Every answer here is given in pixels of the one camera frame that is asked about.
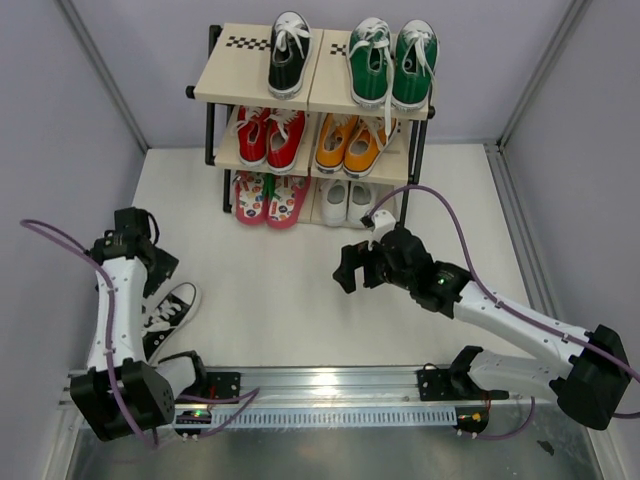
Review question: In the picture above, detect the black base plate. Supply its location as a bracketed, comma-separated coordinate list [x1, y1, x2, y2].
[200, 371, 242, 404]
[415, 363, 510, 402]

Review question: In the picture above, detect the right controller board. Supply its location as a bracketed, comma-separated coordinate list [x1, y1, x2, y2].
[454, 410, 490, 436]

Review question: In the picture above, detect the red sneaker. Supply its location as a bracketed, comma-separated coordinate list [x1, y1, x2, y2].
[267, 109, 306, 174]
[234, 106, 271, 167]

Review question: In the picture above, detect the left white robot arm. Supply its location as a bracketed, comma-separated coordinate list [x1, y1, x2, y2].
[70, 207, 210, 442]

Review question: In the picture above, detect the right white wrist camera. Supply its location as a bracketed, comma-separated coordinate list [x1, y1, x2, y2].
[360, 209, 396, 243]

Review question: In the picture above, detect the left controller board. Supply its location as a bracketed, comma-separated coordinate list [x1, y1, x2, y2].
[172, 408, 212, 436]

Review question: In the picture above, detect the yellow sneaker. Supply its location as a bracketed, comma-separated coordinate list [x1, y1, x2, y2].
[343, 116, 398, 179]
[314, 113, 358, 174]

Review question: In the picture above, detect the green sneaker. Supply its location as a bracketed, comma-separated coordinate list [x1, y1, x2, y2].
[391, 19, 440, 112]
[347, 17, 393, 109]

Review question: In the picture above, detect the sideways black sneaker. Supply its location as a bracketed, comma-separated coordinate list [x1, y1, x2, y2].
[141, 282, 201, 364]

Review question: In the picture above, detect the left red sneaker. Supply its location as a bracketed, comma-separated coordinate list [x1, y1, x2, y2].
[234, 106, 271, 167]

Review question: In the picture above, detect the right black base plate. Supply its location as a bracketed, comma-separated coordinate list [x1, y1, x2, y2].
[415, 363, 510, 402]

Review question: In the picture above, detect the controller board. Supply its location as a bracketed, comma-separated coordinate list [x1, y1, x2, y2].
[172, 408, 212, 436]
[454, 410, 490, 436]

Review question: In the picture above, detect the pink flip-flop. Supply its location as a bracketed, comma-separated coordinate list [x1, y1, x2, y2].
[266, 175, 311, 230]
[234, 171, 271, 226]

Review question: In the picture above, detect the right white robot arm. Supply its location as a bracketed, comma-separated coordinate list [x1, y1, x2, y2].
[333, 227, 631, 431]

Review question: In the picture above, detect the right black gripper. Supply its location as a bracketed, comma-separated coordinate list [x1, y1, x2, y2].
[333, 239, 414, 293]

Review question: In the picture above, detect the beige black shoe shelf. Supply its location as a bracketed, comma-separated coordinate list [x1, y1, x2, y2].
[186, 23, 435, 224]

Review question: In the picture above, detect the left yellow sneaker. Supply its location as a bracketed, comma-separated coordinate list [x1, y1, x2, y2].
[314, 113, 358, 174]

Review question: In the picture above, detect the right yellow sneaker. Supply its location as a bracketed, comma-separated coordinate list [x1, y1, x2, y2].
[343, 116, 398, 179]

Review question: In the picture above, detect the right red sneaker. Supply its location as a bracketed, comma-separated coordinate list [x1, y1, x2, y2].
[267, 109, 306, 174]

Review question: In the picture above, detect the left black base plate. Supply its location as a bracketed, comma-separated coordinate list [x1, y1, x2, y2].
[200, 371, 242, 404]

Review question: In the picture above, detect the aluminium mounting rail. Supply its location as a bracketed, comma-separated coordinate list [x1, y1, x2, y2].
[57, 364, 606, 411]

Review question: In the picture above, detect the slotted grey cable duct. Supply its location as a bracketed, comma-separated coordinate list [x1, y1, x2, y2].
[210, 405, 456, 429]

